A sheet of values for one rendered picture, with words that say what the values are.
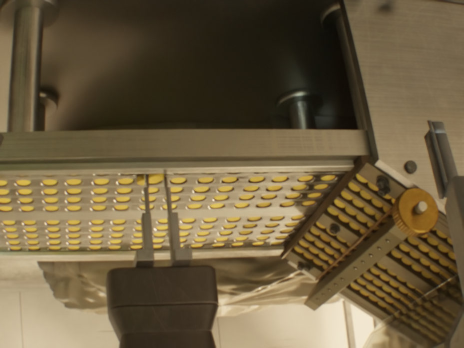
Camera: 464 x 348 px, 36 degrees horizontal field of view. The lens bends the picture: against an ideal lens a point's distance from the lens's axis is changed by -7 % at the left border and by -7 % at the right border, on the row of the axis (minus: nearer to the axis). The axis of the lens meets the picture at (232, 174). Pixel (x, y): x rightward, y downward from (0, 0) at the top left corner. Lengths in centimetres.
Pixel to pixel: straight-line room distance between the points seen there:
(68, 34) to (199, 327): 28
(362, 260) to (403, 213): 10
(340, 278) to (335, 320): 398
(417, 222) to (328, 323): 409
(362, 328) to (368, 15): 413
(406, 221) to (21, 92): 29
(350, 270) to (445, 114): 15
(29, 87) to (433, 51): 32
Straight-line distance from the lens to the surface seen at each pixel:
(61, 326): 433
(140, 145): 50
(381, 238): 55
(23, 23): 58
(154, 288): 49
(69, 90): 71
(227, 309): 83
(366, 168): 54
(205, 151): 50
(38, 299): 437
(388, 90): 56
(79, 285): 77
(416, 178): 53
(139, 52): 66
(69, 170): 50
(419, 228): 51
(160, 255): 69
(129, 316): 49
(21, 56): 56
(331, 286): 66
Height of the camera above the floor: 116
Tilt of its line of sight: 23 degrees down
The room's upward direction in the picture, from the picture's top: 174 degrees clockwise
